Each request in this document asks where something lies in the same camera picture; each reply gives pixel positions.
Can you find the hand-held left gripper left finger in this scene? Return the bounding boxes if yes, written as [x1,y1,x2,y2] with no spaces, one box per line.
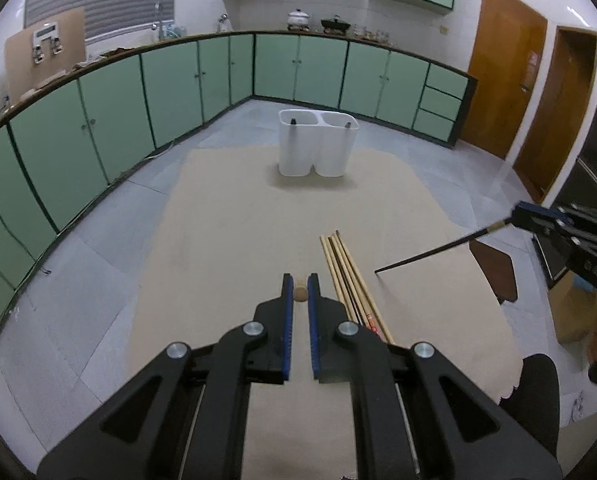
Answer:
[37,272,295,480]

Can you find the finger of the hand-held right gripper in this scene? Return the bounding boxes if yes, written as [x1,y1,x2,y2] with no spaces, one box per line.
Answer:
[548,204,597,261]
[511,201,572,235]

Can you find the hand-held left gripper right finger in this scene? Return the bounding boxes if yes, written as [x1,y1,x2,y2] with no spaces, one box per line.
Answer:
[305,272,564,480]

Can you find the dark chopstick red patterned end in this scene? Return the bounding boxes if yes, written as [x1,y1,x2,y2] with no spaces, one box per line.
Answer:
[327,234,379,336]

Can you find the wooden chopstick red end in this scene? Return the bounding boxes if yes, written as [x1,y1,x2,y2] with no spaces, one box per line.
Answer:
[332,232,386,341]

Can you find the bundle of wooden chopsticks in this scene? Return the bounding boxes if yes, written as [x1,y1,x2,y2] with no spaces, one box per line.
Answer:
[336,230,395,345]

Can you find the light wooden chopstick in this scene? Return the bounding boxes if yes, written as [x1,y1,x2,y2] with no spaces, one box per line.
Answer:
[319,234,351,313]

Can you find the black chopstick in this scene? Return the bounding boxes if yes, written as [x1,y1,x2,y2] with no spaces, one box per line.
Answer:
[375,219,518,275]

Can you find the white double utensil holder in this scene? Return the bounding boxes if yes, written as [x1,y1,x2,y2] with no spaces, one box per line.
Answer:
[277,108,360,178]

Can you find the cardboard box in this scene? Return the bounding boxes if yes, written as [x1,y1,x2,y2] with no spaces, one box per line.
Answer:
[548,272,597,346]

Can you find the dark brown wooden stool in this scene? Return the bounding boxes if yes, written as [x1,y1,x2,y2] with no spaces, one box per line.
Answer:
[469,240,519,303]

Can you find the beige cardboard mat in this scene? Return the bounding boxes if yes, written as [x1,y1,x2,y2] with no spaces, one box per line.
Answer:
[128,147,524,480]

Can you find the green cabinet drawer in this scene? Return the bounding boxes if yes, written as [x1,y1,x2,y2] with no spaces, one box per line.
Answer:
[425,66,470,101]
[413,109,458,142]
[419,87,464,123]

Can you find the person's black trouser leg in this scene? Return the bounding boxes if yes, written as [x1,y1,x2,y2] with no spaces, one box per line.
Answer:
[498,353,561,466]

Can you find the glass jars on counter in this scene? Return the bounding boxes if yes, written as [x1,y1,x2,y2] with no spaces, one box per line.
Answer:
[353,25,391,42]

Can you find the black wok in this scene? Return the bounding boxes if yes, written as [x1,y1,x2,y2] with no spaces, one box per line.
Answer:
[321,16,352,35]

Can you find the green kitchen base cabinets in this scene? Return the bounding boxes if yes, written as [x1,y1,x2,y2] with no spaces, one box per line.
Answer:
[0,32,479,346]

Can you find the sink faucet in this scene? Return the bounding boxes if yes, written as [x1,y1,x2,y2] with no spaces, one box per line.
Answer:
[151,2,167,41]

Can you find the brown cardboard board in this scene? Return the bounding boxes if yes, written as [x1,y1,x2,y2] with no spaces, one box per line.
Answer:
[4,7,88,98]

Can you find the orange wooden door dark frame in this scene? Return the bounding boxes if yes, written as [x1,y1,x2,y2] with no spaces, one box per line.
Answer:
[512,26,597,203]

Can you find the white power cable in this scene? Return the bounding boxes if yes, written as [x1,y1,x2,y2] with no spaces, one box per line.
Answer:
[146,141,180,162]

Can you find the white bracket on cardboard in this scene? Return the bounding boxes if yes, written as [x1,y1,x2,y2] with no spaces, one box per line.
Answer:
[31,24,64,65]

